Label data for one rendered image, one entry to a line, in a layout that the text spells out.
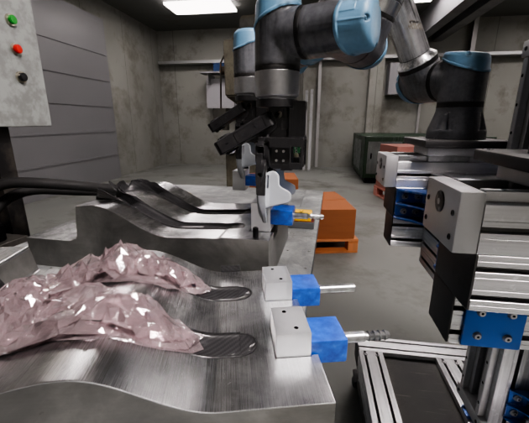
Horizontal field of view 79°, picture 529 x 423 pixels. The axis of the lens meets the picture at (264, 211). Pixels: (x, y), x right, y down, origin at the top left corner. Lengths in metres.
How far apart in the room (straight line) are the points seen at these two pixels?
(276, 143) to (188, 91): 8.33
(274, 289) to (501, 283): 0.33
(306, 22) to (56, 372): 0.50
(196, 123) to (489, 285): 8.43
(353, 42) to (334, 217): 2.31
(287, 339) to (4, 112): 1.12
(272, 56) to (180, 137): 8.42
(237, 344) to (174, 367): 0.08
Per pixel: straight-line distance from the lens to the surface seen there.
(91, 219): 0.69
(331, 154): 8.27
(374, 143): 6.13
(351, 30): 0.52
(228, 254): 0.58
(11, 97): 1.30
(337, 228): 2.79
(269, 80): 0.55
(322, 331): 0.37
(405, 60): 1.14
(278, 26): 0.56
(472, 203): 0.52
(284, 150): 0.56
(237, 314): 0.42
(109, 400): 0.32
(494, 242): 0.55
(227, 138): 0.58
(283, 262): 0.69
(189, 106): 8.84
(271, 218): 0.59
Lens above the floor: 1.09
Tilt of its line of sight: 16 degrees down
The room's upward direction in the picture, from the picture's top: straight up
